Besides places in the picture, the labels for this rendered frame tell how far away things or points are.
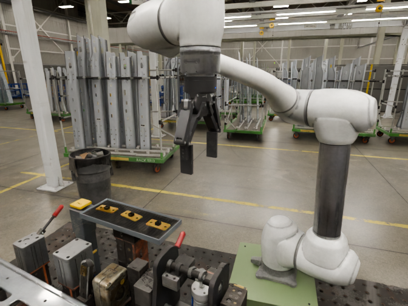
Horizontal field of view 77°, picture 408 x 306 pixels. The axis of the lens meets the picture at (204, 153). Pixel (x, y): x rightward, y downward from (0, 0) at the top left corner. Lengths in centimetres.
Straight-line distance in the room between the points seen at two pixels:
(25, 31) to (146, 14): 361
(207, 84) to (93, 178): 292
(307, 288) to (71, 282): 94
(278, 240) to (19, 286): 96
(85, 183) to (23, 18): 219
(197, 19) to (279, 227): 91
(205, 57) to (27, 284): 92
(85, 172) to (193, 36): 292
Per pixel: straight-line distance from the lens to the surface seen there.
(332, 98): 94
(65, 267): 101
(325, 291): 147
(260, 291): 129
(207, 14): 57
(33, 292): 108
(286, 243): 120
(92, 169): 333
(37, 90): 421
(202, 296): 79
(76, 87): 516
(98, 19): 818
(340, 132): 94
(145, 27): 68
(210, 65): 57
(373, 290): 158
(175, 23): 60
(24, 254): 122
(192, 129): 56
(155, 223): 95
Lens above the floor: 167
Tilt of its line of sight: 17 degrees down
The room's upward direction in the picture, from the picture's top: straight up
